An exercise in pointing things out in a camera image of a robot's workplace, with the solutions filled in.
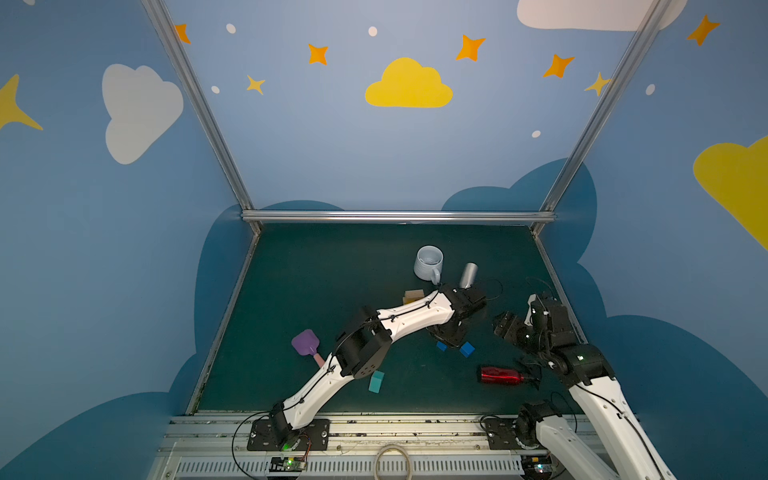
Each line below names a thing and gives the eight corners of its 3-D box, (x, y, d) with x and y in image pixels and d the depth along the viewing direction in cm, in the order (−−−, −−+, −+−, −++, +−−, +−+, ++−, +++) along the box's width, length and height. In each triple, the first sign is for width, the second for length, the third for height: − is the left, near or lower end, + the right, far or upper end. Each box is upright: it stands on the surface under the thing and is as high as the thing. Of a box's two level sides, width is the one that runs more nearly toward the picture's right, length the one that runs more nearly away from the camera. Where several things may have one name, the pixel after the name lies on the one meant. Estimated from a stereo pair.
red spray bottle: (479, 384, 83) (482, 381, 81) (476, 369, 85) (479, 366, 83) (521, 384, 83) (524, 381, 81) (517, 370, 86) (520, 366, 83)
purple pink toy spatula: (291, 344, 92) (289, 340, 90) (309, 330, 95) (307, 326, 93) (314, 372, 87) (312, 368, 84) (332, 356, 90) (331, 352, 88)
